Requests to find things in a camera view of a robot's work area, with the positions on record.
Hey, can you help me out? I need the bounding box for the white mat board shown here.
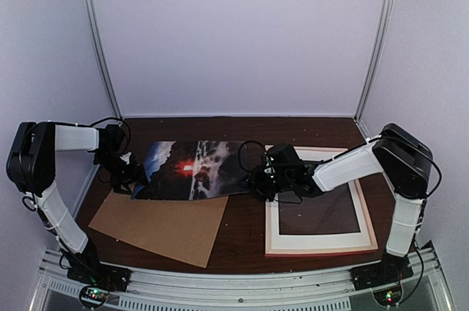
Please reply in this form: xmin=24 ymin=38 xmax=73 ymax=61
xmin=270 ymin=148 xmax=373 ymax=252

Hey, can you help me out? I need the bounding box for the right black cable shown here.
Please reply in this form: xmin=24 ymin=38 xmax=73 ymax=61
xmin=237 ymin=134 xmax=443 ymax=290

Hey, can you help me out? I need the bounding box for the pink wooden picture frame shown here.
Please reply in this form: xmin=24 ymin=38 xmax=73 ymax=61
xmin=264 ymin=145 xmax=379 ymax=259

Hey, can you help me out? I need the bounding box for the brown backing board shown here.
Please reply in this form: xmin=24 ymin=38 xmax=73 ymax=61
xmin=89 ymin=192 xmax=228 ymax=268

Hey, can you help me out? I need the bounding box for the clear acrylic sheet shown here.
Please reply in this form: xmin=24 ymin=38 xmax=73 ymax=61
xmin=278 ymin=184 xmax=361 ymax=235

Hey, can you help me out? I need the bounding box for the dalmatian dog photo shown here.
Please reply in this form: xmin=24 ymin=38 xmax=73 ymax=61
xmin=132 ymin=140 xmax=248 ymax=201

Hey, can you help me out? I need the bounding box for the left black cable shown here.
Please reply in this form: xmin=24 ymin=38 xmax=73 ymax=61
xmin=89 ymin=117 xmax=131 ymax=154

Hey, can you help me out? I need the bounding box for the left circuit board with leds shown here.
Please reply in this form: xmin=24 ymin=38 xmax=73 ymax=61
xmin=78 ymin=285 xmax=109 ymax=308

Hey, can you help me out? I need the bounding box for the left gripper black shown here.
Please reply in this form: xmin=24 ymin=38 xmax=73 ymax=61
xmin=95 ymin=151 xmax=150 ymax=194

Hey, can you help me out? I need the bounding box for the black cable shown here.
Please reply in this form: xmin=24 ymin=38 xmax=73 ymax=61
xmin=237 ymin=134 xmax=443 ymax=290
xmin=89 ymin=117 xmax=131 ymax=154

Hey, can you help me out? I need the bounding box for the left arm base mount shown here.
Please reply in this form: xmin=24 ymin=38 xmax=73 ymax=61
xmin=61 ymin=241 xmax=131 ymax=292

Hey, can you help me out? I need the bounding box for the circuit board with leds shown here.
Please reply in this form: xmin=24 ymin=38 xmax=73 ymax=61
xmin=78 ymin=285 xmax=109 ymax=308
xmin=373 ymin=286 xmax=403 ymax=307

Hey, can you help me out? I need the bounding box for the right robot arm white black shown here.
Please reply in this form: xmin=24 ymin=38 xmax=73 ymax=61
xmin=246 ymin=123 xmax=438 ymax=283

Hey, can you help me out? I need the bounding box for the right circuit board with leds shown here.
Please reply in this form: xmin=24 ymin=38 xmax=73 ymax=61
xmin=373 ymin=286 xmax=403 ymax=307

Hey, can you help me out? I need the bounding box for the right aluminium corner post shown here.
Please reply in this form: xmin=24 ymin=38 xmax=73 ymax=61
xmin=354 ymin=0 xmax=395 ymax=123

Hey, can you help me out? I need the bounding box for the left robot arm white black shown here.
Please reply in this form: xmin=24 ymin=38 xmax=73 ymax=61
xmin=6 ymin=121 xmax=149 ymax=255

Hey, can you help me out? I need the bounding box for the aluminium corner post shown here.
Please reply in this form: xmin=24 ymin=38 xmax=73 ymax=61
xmin=84 ymin=0 xmax=122 ymax=118
xmin=354 ymin=0 xmax=395 ymax=123

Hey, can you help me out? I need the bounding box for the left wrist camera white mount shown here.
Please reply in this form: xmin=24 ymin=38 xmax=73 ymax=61
xmin=120 ymin=152 xmax=132 ymax=165

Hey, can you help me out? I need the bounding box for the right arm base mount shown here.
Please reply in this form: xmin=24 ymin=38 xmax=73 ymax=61
xmin=350 ymin=253 xmax=413 ymax=290

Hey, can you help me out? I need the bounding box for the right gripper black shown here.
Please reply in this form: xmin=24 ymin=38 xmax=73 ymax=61
xmin=237 ymin=164 xmax=293 ymax=202

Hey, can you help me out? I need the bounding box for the left aluminium corner post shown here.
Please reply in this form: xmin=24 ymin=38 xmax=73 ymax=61
xmin=84 ymin=0 xmax=122 ymax=118

